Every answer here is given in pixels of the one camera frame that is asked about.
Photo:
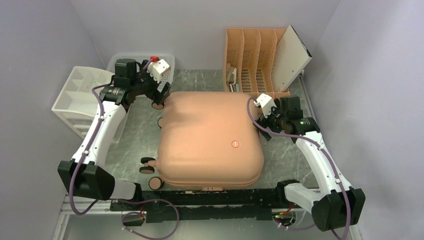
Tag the white flat board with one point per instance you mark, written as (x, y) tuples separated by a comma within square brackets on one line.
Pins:
[(290, 58)]

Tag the pink hard-shell suitcase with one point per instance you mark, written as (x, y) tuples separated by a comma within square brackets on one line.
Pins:
[(208, 139)]

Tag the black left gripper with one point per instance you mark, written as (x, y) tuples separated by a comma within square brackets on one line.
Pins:
[(154, 94)]

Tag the orange plastic file rack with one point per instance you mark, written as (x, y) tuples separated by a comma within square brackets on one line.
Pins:
[(249, 55)]

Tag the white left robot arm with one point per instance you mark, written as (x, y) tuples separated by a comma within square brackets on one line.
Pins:
[(84, 174)]

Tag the white plastic drawer organizer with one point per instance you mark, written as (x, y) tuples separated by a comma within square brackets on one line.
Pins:
[(76, 105)]

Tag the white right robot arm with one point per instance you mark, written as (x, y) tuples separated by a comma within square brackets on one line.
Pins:
[(336, 204)]

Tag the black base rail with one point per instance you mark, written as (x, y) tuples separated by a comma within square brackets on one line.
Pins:
[(169, 205)]

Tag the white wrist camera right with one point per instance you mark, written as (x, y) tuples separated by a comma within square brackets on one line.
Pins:
[(265, 102)]

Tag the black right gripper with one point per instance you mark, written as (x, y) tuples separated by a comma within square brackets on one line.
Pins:
[(265, 121)]

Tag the black suitcase wheel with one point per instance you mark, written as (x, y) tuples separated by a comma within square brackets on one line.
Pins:
[(158, 106), (148, 167)]

